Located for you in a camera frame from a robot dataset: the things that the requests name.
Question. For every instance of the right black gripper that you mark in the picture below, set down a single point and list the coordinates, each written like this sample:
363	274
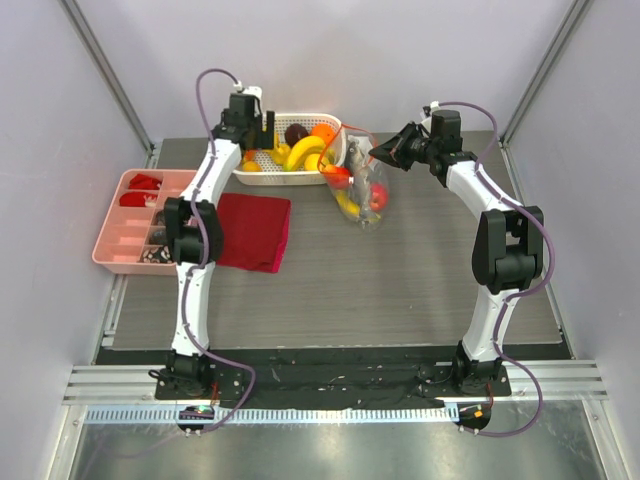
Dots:
403	147

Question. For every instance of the red apple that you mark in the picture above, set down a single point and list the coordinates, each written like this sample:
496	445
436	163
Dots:
379	197

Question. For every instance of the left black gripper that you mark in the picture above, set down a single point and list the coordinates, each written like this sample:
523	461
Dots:
264	139

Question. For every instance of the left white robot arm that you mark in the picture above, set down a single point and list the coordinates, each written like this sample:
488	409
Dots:
195	236

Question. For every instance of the grey toy fish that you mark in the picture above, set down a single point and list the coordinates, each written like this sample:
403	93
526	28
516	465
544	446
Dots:
364	170

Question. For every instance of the red item in tray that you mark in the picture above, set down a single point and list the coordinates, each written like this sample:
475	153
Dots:
142	191

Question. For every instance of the white slotted cable duct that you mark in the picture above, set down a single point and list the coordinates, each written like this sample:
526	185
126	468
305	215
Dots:
200	415

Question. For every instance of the red folded cloth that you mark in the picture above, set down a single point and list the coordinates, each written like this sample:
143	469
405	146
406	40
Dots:
256	231

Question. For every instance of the white plastic fruit basket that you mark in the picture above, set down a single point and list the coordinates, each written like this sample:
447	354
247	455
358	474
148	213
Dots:
272	174

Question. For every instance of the yellow lemon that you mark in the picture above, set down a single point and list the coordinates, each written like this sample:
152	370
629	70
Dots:
316	161

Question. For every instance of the pink compartment tray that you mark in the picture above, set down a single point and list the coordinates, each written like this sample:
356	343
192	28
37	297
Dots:
129	236

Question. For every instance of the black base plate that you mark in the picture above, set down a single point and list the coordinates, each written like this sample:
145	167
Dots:
324	378

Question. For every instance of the dark purple fruit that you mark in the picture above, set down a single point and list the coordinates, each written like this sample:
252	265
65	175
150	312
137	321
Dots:
294	133

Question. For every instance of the clear zip top bag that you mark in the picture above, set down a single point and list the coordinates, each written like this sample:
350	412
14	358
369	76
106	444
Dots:
338	177

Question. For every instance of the orange fruit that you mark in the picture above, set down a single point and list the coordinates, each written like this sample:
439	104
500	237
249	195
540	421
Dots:
324	132

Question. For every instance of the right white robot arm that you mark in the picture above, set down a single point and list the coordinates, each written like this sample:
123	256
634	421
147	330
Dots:
508	250

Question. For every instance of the yellow banana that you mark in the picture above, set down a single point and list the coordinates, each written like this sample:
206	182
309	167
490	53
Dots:
354	211
301	150

